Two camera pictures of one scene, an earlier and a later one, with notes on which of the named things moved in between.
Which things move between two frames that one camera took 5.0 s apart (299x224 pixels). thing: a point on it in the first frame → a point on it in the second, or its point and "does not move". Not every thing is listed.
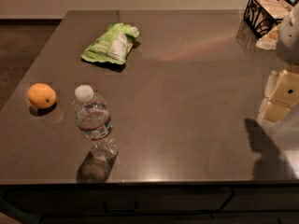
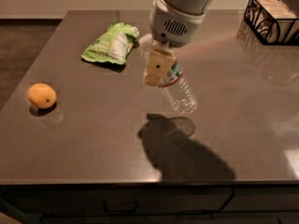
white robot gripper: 289,39 → 173,29
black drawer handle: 113,212 does not move
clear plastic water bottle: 95,124 → 178,92
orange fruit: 42,95 does not move
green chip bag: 113,45 does not move
